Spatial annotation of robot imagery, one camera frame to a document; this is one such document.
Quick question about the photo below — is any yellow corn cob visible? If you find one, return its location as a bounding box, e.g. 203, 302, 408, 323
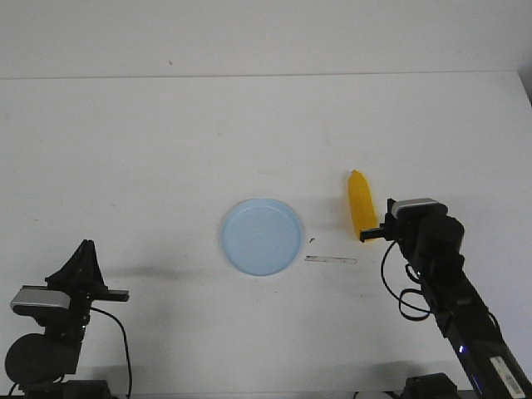
347, 170, 378, 242

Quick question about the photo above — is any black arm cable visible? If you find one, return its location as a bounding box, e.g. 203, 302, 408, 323
380, 240, 436, 322
3, 307, 133, 398

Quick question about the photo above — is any light blue round plate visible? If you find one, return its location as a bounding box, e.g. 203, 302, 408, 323
219, 199, 303, 277

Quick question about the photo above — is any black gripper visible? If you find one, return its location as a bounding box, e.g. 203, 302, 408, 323
22, 239, 129, 328
359, 199, 410, 245

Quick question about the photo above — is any clear tape strip on table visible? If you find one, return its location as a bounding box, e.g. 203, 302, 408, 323
305, 255, 357, 264

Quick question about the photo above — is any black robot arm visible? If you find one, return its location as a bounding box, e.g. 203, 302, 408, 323
4, 239, 129, 398
360, 198, 531, 398

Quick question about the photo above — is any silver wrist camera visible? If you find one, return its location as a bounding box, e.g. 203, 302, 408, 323
10, 286, 71, 316
391, 198, 448, 220

